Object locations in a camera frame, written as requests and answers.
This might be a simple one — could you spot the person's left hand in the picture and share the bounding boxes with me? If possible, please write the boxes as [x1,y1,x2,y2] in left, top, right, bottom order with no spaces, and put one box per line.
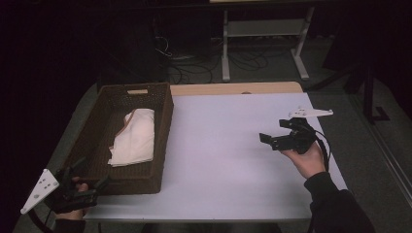
[54,176,90,221]

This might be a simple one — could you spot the black metal stand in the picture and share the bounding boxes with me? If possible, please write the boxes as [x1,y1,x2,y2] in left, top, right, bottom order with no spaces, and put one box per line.
[307,61,392,124]

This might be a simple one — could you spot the white frame desk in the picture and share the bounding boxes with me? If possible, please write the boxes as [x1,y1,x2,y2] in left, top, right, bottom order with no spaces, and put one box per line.
[209,0,316,83]

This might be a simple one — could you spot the person's right hand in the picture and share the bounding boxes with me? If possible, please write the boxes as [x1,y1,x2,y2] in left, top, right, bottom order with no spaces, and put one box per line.
[281,141,326,181]

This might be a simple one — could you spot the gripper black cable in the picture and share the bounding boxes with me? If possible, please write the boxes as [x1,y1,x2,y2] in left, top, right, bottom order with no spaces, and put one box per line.
[307,127,332,173]
[26,208,56,233]

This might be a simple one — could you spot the brown woven basket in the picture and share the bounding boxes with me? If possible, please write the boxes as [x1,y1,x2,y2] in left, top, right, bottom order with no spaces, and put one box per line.
[62,82,175,196]

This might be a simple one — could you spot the black floor cables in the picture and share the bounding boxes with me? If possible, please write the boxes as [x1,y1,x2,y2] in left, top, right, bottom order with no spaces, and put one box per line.
[154,34,270,85]

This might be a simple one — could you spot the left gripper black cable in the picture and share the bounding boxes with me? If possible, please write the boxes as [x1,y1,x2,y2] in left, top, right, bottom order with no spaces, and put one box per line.
[26,208,56,233]

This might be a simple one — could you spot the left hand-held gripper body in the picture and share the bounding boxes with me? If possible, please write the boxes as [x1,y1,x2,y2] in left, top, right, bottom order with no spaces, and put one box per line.
[20,164,99,216]

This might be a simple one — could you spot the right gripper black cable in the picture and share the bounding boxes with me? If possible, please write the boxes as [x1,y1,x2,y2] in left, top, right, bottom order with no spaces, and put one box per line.
[307,127,332,173]

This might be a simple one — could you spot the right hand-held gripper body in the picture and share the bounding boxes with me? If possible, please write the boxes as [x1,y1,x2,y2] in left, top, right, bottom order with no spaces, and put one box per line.
[277,106,334,155]

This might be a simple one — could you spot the white cloth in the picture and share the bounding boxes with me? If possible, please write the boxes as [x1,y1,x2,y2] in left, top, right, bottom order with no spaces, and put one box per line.
[107,108,156,168]

